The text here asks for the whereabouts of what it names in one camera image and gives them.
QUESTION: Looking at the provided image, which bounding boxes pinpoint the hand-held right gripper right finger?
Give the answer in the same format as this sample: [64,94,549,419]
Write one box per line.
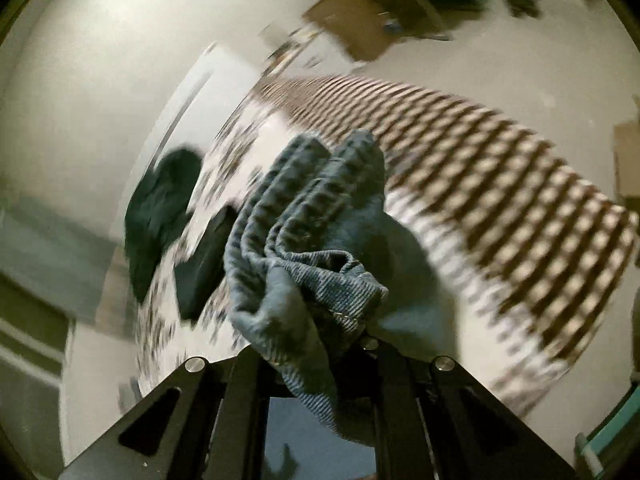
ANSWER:
[350,336,576,480]

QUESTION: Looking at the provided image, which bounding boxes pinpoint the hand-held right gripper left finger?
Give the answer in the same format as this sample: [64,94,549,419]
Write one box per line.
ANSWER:
[59,344,273,480]

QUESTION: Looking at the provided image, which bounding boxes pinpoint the blue denim pants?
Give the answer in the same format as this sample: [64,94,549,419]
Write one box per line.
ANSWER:
[223,129,453,445]

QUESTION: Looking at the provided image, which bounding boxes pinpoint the folded dark cloth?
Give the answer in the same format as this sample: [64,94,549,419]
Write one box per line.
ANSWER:
[173,204,240,325]

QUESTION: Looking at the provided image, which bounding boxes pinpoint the dark green cloth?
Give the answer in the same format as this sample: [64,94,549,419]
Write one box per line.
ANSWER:
[123,147,203,306]

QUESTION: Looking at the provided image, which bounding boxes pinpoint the checkered blanket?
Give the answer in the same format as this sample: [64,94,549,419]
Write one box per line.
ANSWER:
[252,74,640,361]

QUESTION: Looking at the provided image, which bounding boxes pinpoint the teal box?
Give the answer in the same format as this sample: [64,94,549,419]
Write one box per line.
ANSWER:
[575,395,640,480]

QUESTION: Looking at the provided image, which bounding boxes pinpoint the brown cardboard box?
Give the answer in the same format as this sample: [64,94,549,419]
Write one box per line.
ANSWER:
[305,0,408,61]

